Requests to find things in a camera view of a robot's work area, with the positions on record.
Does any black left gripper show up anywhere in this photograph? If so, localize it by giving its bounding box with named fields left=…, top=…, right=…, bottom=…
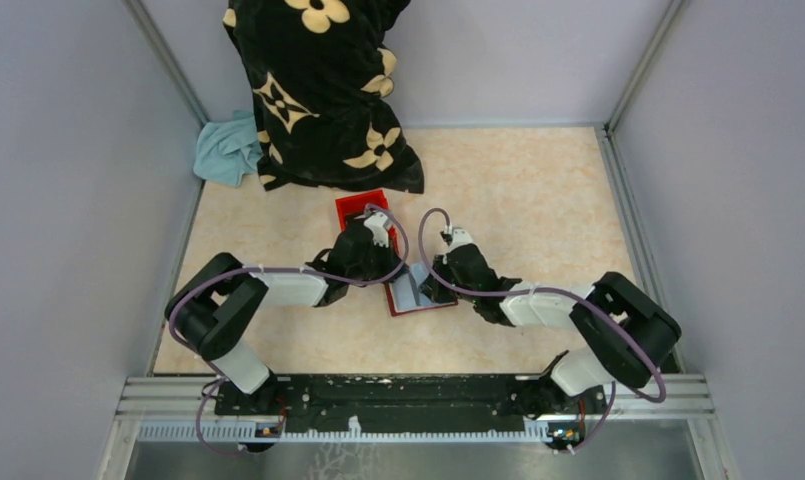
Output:
left=348, top=234, right=410, bottom=284

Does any red leather card holder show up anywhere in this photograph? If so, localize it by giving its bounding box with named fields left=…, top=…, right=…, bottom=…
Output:
left=384, top=262, right=458, bottom=317

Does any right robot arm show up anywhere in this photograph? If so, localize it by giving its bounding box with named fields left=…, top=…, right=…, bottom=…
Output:
left=419, top=244, right=682, bottom=412

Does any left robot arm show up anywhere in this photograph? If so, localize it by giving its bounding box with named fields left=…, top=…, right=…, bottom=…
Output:
left=164, top=210, right=407, bottom=414

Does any red plastic bin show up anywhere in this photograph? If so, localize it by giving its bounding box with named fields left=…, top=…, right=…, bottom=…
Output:
left=333, top=190, right=399, bottom=256

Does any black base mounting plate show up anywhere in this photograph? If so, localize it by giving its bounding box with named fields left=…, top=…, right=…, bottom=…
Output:
left=214, top=373, right=608, bottom=417

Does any light blue cloth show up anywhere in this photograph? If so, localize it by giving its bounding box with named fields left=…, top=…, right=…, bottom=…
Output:
left=192, top=110, right=261, bottom=188

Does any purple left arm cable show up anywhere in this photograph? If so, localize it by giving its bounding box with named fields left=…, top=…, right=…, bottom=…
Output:
left=168, top=203, right=411, bottom=456

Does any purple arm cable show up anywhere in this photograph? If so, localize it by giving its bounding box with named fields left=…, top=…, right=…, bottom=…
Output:
left=417, top=207, right=668, bottom=454
left=168, top=203, right=411, bottom=456

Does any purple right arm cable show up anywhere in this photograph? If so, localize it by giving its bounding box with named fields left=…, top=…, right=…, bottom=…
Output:
left=417, top=207, right=668, bottom=454

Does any aluminium frame rail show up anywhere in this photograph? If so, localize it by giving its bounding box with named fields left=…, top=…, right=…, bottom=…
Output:
left=116, top=374, right=715, bottom=443

